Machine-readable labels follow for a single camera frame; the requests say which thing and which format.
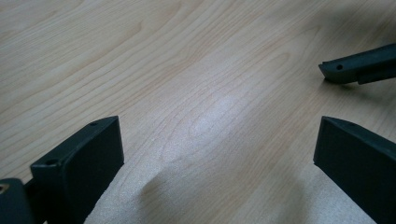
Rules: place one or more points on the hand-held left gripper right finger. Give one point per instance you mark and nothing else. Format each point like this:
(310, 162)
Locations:
(358, 168)

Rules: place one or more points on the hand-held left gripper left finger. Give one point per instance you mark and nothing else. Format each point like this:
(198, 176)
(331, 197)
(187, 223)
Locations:
(81, 165)

